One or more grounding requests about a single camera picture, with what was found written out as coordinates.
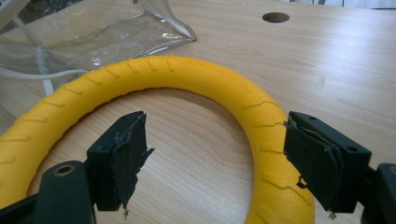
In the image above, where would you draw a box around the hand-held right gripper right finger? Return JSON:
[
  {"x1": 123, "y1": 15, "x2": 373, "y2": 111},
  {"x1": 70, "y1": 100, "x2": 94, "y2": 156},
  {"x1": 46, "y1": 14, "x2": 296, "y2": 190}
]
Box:
[{"x1": 283, "y1": 111, "x2": 374, "y2": 220}]

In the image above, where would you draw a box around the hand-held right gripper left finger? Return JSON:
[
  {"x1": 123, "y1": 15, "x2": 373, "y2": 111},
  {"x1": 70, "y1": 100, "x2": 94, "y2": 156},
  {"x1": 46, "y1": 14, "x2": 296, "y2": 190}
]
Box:
[{"x1": 85, "y1": 110, "x2": 156, "y2": 220}]

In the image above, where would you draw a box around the yellow foam ring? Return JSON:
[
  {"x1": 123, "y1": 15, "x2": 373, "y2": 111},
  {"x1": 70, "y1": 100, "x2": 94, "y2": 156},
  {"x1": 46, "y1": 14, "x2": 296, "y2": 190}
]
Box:
[{"x1": 0, "y1": 55, "x2": 316, "y2": 224}]

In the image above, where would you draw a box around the clear plastic bag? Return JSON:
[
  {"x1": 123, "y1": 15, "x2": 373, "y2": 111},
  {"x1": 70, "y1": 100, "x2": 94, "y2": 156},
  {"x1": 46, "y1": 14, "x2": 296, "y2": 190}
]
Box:
[{"x1": 0, "y1": 0, "x2": 198, "y2": 132}]

